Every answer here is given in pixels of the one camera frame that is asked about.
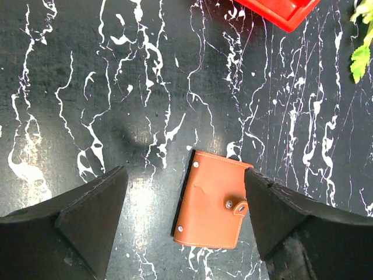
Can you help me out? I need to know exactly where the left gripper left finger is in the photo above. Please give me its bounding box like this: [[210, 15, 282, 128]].
[[1, 166, 128, 279]]

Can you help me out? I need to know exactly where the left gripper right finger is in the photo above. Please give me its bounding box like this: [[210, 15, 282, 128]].
[[245, 168, 372, 279]]

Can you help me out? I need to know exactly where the brown leather card holder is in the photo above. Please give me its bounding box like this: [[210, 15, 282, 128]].
[[174, 150, 251, 249]]

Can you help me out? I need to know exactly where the red plastic card box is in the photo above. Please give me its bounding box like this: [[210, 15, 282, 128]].
[[236, 0, 320, 33]]

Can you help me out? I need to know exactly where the green celery stalk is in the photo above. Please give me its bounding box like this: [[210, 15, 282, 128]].
[[350, 0, 372, 84]]

